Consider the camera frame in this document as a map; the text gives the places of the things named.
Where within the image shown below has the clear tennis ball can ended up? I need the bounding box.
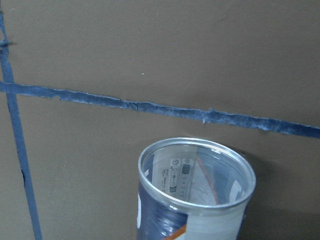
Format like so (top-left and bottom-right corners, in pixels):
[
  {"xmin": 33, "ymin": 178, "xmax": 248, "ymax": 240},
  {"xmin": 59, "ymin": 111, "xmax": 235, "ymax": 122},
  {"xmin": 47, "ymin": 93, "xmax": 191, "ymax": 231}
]
[{"xmin": 136, "ymin": 137, "xmax": 256, "ymax": 240}]

